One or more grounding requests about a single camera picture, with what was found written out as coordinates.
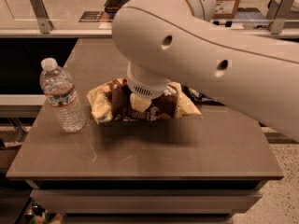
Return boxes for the metal glass bracket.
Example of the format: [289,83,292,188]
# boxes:
[266,0,294,35]
[29,0,53,34]

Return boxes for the cardboard box with label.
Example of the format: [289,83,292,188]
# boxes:
[212,0,248,20]

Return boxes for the clear plastic water bottle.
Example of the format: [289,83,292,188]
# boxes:
[39,58,86,133]

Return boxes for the right metal glass bracket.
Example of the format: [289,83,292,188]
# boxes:
[266,0,294,35]

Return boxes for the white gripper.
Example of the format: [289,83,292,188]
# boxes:
[127,62,170,113]

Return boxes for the left metal glass bracket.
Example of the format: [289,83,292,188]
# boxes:
[29,0,53,34]

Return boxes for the blue chip bag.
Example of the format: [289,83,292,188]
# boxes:
[187,88,213,103]

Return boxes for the brown and yellow chip bag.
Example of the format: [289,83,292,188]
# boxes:
[87,78,202,124]

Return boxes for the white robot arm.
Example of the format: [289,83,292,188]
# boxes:
[112,0,299,141]

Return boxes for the grey table drawer cabinet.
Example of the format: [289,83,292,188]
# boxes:
[31,189,262,224]

